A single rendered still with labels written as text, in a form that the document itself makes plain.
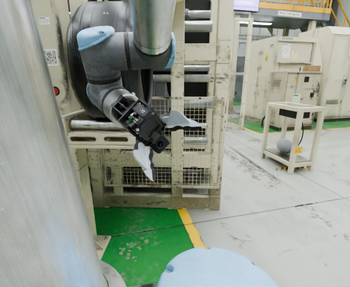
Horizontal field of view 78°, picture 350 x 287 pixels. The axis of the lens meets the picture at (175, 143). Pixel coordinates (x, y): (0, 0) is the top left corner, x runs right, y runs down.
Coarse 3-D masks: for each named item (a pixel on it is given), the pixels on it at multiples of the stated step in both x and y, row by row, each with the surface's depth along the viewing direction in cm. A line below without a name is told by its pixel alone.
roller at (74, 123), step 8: (72, 120) 109; (80, 120) 108; (88, 120) 108; (96, 120) 108; (104, 120) 108; (72, 128) 109; (80, 128) 109; (88, 128) 109; (96, 128) 108; (104, 128) 108; (112, 128) 108; (120, 128) 108
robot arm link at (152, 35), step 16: (144, 0) 34; (160, 0) 34; (144, 16) 38; (160, 16) 38; (128, 32) 53; (144, 32) 43; (160, 32) 43; (128, 48) 52; (144, 48) 49; (160, 48) 49; (128, 64) 54; (144, 64) 55; (160, 64) 56
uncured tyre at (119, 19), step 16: (80, 16) 88; (96, 16) 88; (112, 16) 87; (128, 16) 89; (80, 64) 87; (80, 80) 89; (128, 80) 90; (144, 80) 140; (80, 96) 94; (144, 96) 138; (96, 112) 101
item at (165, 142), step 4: (160, 136) 56; (164, 136) 57; (156, 140) 56; (160, 140) 56; (164, 140) 57; (152, 144) 56; (156, 144) 56; (160, 144) 56; (164, 144) 57; (168, 144) 58; (152, 148) 56; (156, 148) 57; (160, 148) 57; (164, 148) 58; (156, 152) 57; (160, 152) 57
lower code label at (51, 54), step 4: (44, 52) 106; (48, 52) 106; (52, 52) 105; (56, 52) 105; (48, 56) 106; (52, 56) 106; (56, 56) 106; (48, 60) 107; (52, 60) 106; (56, 60) 106; (48, 64) 107; (52, 64) 107; (56, 64) 107
